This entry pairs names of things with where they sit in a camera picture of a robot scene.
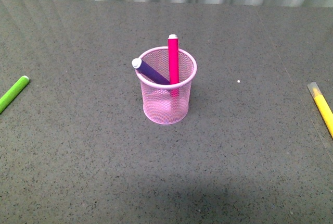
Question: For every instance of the green marker pen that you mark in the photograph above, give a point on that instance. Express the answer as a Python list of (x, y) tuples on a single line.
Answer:
[(13, 92)]

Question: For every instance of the yellow marker pen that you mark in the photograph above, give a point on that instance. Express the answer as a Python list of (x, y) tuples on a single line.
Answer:
[(322, 105)]

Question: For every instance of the pink marker pen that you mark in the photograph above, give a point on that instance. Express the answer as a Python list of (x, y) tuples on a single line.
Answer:
[(173, 59)]

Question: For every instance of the pink mesh pen cup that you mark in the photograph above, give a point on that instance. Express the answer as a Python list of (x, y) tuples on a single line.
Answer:
[(169, 104)]

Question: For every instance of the purple marker pen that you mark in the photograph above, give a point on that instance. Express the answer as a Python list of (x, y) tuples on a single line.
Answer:
[(143, 68)]

